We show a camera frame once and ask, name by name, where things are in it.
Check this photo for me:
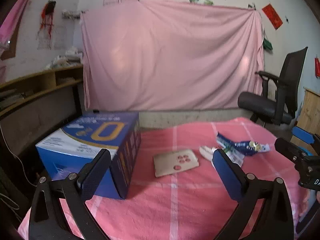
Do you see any white green packet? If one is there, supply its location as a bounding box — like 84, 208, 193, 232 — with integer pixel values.
199, 145, 244, 167

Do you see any person's right hand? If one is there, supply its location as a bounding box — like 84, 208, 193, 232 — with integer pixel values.
300, 190, 317, 217

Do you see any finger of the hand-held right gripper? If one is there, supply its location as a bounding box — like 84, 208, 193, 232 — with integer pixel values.
292, 126, 320, 146
274, 137, 312, 164

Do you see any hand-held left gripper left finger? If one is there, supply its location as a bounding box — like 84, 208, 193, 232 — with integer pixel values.
28, 149, 112, 240

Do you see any light wooden cabinet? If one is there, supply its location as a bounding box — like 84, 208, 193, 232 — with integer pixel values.
297, 87, 320, 135

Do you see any red paper wall decoration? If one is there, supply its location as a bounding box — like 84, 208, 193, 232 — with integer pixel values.
262, 4, 283, 30

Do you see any stack of newspapers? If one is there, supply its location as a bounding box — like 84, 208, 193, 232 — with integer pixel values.
45, 46, 84, 70

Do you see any red tassel ornament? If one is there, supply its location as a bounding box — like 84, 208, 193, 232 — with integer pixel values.
37, 1, 57, 38

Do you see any pink curtain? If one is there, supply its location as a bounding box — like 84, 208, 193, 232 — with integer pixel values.
0, 0, 38, 60

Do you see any blue cardboard box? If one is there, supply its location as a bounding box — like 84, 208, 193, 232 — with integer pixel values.
36, 111, 142, 200

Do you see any pink checkered blanket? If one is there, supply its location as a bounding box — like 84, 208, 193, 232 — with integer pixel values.
17, 116, 310, 240

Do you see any beige phone case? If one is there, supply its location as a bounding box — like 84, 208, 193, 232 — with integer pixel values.
153, 149, 200, 178

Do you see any blue snack wrapper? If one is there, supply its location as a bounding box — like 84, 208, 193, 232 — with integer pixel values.
216, 132, 270, 157

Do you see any wooden shelf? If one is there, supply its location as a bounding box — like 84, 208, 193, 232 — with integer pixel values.
0, 64, 84, 115

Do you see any white cable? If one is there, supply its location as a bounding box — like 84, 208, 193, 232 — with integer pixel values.
0, 124, 38, 188

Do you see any pink hanging sheet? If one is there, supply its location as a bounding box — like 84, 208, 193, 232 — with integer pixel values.
80, 0, 265, 112

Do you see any black office chair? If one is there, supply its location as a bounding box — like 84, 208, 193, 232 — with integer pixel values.
237, 46, 308, 126

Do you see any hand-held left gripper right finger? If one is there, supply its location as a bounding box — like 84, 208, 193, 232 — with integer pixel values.
211, 149, 294, 240

